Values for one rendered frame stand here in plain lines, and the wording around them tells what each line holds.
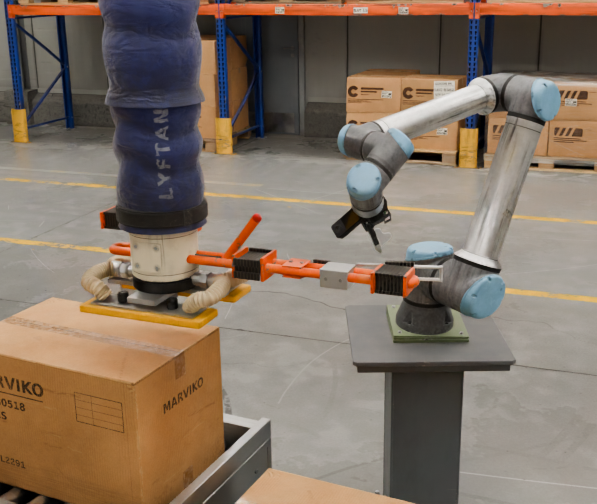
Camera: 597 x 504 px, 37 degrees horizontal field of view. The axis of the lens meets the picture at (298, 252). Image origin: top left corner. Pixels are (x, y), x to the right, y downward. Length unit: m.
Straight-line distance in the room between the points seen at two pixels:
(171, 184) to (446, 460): 1.46
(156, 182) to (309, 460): 1.87
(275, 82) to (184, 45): 9.02
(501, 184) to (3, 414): 1.56
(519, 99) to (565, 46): 7.63
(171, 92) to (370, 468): 2.04
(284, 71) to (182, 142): 8.95
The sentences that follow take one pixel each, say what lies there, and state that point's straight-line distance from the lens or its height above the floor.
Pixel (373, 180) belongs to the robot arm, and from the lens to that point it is 2.33.
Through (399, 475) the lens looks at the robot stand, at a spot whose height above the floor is 0.28.
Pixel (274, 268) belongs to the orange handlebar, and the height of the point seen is 1.22.
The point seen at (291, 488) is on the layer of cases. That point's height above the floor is 0.54.
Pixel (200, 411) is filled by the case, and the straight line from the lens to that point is 2.51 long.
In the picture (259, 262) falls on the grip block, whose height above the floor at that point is 1.24.
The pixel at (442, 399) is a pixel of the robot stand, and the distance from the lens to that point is 2.99.
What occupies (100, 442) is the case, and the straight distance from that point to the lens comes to 2.37.
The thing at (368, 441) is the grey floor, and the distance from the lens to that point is 3.87.
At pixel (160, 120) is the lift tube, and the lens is 2.11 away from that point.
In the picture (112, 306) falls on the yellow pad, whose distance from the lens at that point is 2.26.
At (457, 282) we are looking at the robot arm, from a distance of 2.75.
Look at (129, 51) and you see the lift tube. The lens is 2.09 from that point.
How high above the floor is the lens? 1.88
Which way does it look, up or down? 17 degrees down
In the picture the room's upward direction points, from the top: 1 degrees counter-clockwise
